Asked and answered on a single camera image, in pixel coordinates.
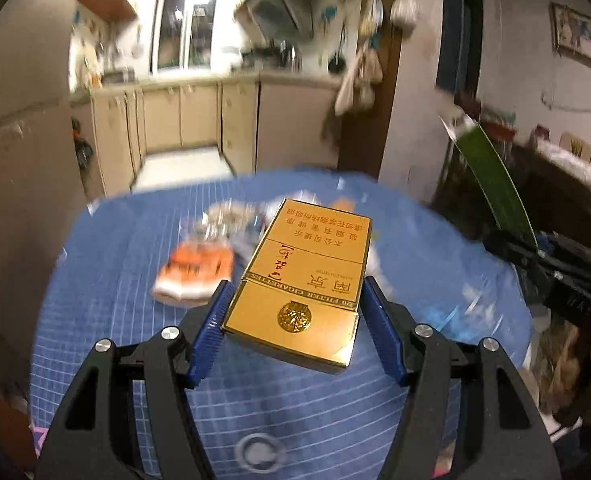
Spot grey round ring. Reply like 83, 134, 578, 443
234, 432, 287, 473

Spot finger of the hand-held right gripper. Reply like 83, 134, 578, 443
482, 230, 546, 267

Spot range hood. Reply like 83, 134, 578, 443
233, 0, 317, 42

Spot framed wall picture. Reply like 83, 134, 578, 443
549, 2, 591, 79

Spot hanging cloth bags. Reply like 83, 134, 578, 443
333, 0, 387, 117

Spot beige tall cabinet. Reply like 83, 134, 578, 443
0, 0, 107, 376

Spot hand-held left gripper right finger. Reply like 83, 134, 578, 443
361, 276, 561, 480

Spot green packet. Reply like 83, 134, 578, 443
438, 115, 539, 251

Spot kitchen window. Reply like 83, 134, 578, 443
150, 0, 226, 77

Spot dark window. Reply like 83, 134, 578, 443
434, 0, 484, 97

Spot blue checked tablecloth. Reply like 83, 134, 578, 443
28, 170, 536, 480

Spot dark wooden cabinet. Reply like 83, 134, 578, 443
430, 105, 591, 261

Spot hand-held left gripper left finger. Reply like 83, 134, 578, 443
36, 279, 236, 480

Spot orange and white wrapper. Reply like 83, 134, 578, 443
152, 242, 236, 307

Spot gold cigarette box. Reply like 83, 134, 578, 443
222, 197, 373, 375

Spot white hanging bag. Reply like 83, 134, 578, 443
389, 0, 422, 29

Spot clear plastic wrappers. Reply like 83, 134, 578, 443
180, 200, 272, 252

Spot wooden pillar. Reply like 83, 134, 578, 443
336, 0, 407, 180

